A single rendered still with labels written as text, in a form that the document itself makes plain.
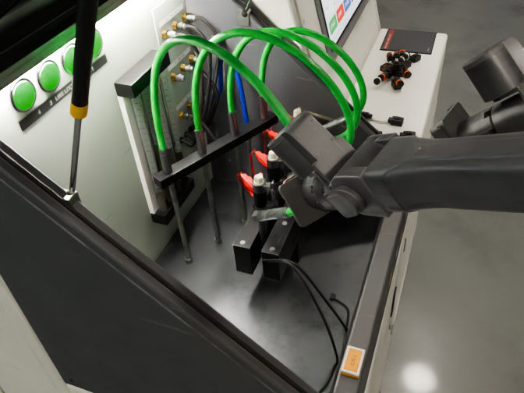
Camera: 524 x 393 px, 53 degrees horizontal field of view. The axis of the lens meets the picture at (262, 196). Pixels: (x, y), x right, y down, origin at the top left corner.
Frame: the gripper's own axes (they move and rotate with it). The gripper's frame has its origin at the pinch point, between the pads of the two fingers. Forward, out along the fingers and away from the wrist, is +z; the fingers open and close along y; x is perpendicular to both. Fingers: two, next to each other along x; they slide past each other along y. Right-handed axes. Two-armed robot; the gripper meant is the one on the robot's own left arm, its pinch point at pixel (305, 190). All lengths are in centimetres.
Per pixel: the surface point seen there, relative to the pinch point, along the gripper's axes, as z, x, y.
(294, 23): 33, -29, -25
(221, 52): -4.2, -23.5, 1.5
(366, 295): 16.4, 24.7, -4.2
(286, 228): 29.4, 7.7, 0.3
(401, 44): 80, -16, -71
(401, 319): 117, 75, -36
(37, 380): 42, 9, 61
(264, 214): 9.4, 0.8, 5.8
